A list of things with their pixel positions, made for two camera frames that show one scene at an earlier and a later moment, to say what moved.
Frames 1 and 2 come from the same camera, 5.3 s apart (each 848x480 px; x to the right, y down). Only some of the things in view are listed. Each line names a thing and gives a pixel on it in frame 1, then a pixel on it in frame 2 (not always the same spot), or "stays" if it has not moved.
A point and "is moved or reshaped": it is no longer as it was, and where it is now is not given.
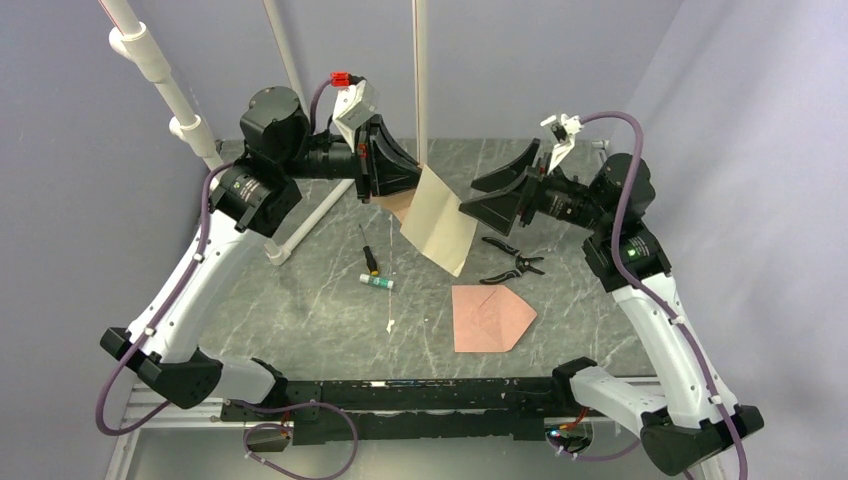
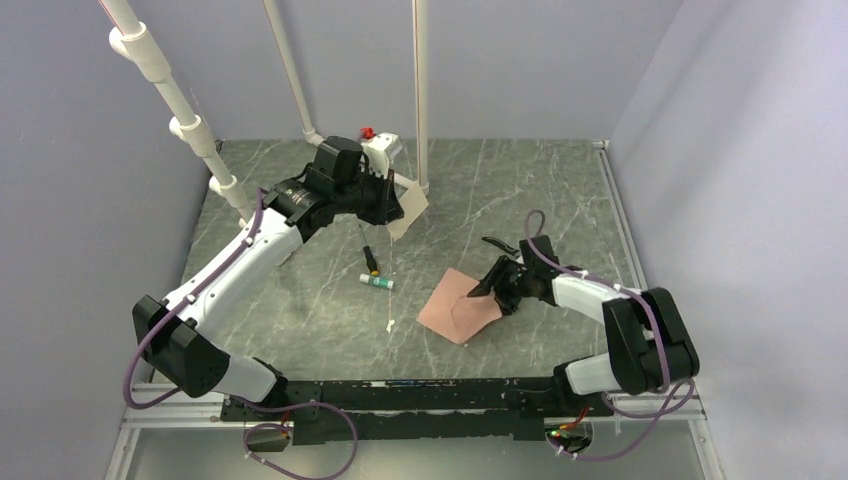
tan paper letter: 437,224 is moved or reshaped
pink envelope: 488,318 -> 454,315
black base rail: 513,408 stays
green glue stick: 378,281 stays
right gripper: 499,210 -> 496,277
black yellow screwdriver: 370,261 stays
